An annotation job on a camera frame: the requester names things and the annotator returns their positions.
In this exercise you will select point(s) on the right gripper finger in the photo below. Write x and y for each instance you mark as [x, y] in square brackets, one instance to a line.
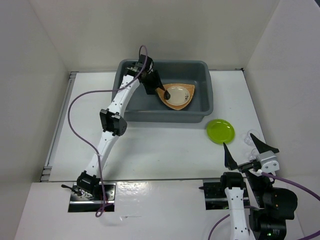
[229, 161]
[261, 146]

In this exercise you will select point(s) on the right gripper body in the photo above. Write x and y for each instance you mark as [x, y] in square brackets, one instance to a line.
[248, 166]

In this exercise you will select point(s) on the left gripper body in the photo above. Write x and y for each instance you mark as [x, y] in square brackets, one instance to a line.
[151, 81]

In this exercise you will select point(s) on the cream ceramic plate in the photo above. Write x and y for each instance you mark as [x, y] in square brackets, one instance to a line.
[179, 95]

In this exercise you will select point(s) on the clear plastic cup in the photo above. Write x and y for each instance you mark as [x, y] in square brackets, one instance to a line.
[252, 155]
[247, 139]

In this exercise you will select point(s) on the orange woven triangular basket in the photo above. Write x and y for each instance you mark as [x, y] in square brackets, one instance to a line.
[189, 87]

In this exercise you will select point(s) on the green plastic plate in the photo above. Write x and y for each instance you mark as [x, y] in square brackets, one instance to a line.
[220, 131]

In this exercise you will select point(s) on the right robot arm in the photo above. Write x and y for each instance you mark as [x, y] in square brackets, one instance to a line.
[257, 209]

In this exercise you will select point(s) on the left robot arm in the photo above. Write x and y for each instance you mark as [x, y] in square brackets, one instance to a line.
[89, 183]

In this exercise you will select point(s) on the grey plastic bin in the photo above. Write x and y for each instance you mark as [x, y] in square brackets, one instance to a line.
[144, 107]

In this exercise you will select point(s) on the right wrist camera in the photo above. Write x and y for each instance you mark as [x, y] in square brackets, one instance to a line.
[268, 162]

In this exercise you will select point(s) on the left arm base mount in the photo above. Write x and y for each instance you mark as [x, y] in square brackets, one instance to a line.
[81, 201]

